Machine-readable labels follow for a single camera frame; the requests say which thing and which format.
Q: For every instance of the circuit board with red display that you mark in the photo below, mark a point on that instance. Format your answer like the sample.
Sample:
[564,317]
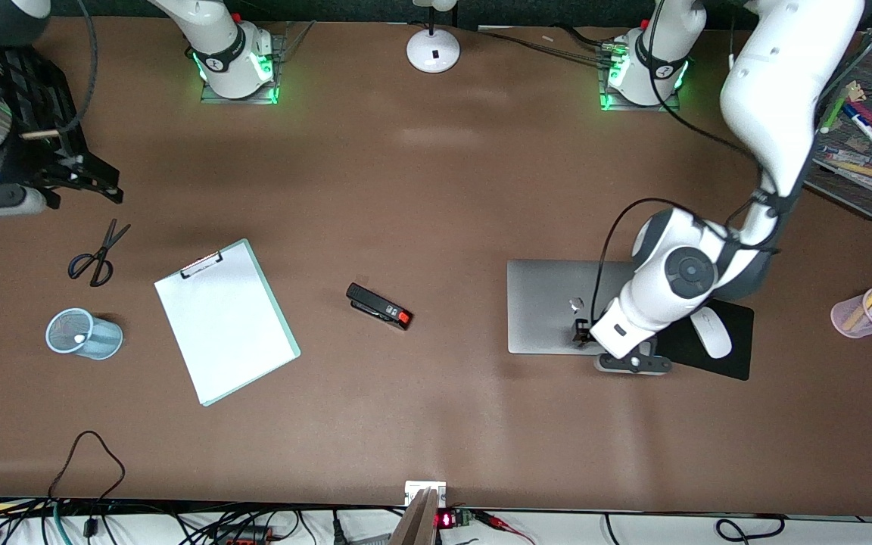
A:
[453,519]

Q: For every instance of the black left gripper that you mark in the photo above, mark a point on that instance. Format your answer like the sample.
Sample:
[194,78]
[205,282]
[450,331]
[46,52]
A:
[580,332]

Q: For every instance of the small white box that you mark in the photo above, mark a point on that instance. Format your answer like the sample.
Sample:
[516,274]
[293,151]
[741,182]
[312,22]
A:
[415,488]

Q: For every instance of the white computer mouse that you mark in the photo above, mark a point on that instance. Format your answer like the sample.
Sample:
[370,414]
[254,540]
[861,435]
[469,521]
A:
[714,341]

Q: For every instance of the green marker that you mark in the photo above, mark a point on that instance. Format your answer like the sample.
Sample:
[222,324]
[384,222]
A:
[836,112]

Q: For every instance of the black stacked paper tray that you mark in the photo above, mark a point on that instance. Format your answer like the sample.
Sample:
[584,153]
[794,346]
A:
[31,83]

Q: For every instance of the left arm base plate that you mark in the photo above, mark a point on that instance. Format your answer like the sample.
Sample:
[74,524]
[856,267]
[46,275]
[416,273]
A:
[610,102]

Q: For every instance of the white paper sheet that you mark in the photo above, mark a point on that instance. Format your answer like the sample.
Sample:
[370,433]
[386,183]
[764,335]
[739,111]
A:
[232,333]

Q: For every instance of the black mouse pad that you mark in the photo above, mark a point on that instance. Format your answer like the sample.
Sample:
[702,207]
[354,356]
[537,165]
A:
[716,369]

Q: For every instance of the black scissors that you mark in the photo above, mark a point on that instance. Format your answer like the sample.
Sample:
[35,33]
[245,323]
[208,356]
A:
[99,261]

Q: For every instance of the yellow crayon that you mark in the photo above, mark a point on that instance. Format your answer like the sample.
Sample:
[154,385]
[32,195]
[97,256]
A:
[860,169]

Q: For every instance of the red power strip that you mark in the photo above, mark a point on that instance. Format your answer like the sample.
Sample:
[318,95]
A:
[243,535]

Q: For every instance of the silver laptop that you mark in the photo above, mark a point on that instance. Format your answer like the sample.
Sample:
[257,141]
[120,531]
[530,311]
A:
[542,303]

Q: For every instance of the wooden stand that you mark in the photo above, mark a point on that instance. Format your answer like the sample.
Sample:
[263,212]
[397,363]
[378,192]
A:
[415,522]

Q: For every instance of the black stapler with red end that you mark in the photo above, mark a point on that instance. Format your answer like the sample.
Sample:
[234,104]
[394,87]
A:
[375,305]

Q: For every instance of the black mesh desk tray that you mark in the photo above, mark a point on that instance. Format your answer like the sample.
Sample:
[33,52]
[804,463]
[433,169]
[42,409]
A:
[845,185]

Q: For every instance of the blue and white marker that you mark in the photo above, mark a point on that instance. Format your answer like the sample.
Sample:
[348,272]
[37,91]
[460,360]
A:
[869,131]

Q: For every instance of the light blue mesh cup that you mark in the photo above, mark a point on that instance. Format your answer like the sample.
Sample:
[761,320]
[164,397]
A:
[99,341]

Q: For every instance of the mint green clipboard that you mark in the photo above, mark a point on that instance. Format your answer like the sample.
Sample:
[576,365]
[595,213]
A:
[284,333]

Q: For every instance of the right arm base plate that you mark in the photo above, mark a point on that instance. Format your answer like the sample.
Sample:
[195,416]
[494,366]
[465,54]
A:
[273,94]

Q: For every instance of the pink mesh pen cup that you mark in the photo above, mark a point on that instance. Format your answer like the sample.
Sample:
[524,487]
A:
[852,322]

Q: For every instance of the white lamp base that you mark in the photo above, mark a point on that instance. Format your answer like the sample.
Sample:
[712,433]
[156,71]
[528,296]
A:
[433,51]

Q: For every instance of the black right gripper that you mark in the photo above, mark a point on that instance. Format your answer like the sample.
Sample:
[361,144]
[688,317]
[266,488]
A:
[33,155]

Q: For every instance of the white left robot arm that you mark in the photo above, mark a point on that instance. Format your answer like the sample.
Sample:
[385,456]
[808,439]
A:
[777,91]

